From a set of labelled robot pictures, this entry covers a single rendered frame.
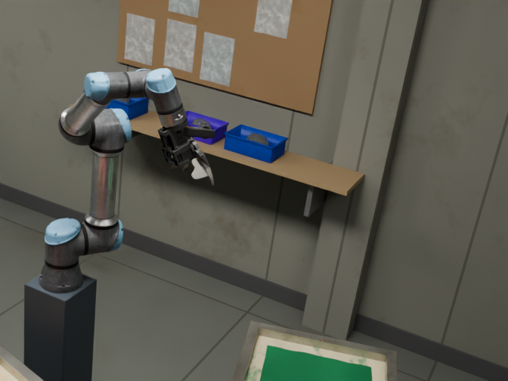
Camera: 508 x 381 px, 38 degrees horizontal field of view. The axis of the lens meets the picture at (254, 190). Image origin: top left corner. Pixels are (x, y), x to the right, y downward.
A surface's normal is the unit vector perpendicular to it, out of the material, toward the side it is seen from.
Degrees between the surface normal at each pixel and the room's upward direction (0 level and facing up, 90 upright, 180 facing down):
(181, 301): 0
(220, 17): 90
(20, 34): 90
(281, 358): 0
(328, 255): 90
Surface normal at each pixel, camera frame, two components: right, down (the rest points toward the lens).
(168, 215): -0.43, 0.32
